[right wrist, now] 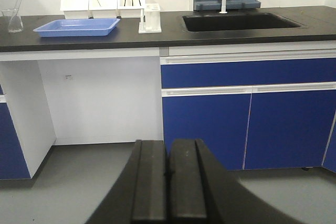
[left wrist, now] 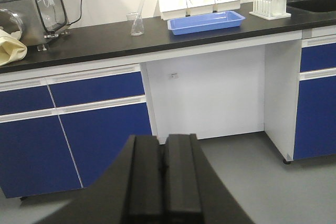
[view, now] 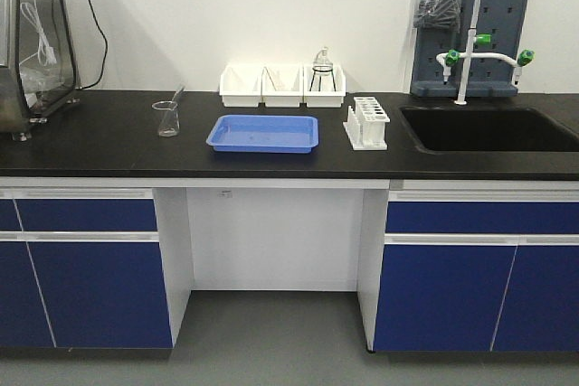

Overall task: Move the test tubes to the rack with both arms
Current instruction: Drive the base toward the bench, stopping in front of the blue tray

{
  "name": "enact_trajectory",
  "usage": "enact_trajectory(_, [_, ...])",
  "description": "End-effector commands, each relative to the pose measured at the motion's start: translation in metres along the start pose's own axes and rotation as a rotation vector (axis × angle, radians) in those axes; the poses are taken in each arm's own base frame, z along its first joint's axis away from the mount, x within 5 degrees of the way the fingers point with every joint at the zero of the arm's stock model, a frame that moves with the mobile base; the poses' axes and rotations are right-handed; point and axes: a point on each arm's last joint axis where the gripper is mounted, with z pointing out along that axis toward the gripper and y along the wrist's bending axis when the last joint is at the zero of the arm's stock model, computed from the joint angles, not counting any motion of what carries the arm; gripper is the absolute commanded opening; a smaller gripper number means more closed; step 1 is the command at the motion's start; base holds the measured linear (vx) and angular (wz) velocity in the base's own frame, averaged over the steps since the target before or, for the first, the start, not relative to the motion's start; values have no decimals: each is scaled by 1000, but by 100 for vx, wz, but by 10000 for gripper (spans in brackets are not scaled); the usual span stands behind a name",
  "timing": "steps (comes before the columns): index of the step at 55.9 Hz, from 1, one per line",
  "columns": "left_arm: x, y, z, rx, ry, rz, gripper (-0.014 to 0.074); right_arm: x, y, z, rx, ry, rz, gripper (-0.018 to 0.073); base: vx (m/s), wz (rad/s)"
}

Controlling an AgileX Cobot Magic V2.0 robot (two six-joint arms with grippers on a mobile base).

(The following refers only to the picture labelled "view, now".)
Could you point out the right blue cabinet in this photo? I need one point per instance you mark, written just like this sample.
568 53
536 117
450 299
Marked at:
474 266

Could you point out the white test tube rack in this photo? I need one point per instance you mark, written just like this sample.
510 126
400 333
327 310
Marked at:
365 124

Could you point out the red glass thermometer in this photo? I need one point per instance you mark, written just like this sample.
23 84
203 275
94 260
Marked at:
273 78

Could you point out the left white storage bin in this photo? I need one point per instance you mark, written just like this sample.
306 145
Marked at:
240 85

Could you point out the blue cabinet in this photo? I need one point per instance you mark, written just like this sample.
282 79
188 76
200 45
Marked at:
93 265
474 266

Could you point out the grey pegboard drying rack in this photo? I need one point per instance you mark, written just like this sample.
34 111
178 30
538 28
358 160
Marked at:
500 21

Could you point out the stainless steel lab appliance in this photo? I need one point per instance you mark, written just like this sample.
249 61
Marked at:
38 68

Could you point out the middle white storage bin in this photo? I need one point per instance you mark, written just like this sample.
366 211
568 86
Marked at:
291 77

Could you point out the glass beaker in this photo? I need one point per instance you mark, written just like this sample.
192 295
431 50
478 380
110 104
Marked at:
169 121

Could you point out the clear glass test tube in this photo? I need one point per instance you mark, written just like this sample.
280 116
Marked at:
177 96

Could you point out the white storage bin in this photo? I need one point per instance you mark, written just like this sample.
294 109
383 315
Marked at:
324 90
291 77
240 85

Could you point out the black sink basin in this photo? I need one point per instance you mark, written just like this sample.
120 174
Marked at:
488 130

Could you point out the right white storage bin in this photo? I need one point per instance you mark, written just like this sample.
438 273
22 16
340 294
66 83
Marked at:
324 90

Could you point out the blue plastic tray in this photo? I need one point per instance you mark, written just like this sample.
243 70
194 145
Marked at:
264 134

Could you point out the glass flask on tripod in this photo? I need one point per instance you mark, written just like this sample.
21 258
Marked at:
322 67

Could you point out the left blue cabinet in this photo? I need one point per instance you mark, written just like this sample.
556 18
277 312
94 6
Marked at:
93 265

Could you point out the white lab faucet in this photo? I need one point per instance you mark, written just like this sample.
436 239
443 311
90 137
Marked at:
451 57

